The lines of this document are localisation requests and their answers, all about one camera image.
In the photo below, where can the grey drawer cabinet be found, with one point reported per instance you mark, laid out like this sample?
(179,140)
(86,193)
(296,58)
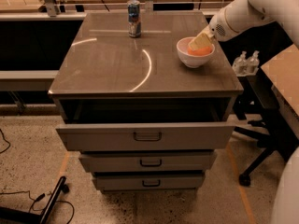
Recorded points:
(107,77)

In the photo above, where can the top grey drawer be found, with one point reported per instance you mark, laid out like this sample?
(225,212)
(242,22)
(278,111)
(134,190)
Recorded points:
(145,136)

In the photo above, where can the white ceramic bowl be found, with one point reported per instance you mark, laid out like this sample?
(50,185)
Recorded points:
(192,61)

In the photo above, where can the clear sanitizer bottle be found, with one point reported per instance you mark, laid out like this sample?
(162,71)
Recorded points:
(252,62)
(240,63)

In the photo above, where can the orange fruit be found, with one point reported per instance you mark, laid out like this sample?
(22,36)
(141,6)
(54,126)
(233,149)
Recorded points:
(200,51)

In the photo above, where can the clear sanitizer bottle right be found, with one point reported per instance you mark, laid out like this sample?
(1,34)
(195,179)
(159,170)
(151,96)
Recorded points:
(252,62)

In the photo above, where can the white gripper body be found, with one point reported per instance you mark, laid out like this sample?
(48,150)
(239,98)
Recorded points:
(219,28)

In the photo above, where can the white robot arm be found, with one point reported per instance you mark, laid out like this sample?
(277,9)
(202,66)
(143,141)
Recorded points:
(230,22)

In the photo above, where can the clear sanitizer bottle left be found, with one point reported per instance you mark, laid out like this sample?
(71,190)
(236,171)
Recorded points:
(240,63)

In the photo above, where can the bottom grey drawer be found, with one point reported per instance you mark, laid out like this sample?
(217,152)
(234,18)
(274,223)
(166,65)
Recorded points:
(148,181)

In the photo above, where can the middle grey drawer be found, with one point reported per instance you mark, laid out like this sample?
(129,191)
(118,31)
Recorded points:
(147,161)

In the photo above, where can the blue silver drink can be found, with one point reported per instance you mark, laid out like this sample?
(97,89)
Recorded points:
(133,7)

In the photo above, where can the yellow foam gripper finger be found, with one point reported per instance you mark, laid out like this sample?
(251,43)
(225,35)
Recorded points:
(203,39)

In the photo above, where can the grey drawer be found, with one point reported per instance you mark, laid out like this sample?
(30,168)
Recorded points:
(145,136)
(147,161)
(148,181)

